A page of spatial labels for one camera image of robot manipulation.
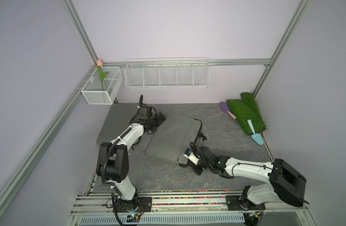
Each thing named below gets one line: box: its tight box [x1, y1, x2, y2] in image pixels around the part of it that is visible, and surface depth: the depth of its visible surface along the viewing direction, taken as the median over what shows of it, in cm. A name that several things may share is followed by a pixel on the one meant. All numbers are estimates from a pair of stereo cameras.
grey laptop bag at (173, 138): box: [146, 112, 203, 165], surface depth 96 cm
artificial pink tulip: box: [96, 59, 109, 91], surface depth 92 cm
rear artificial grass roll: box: [240, 91, 264, 120], surface depth 118 cm
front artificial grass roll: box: [226, 99, 261, 136], surface depth 111 cm
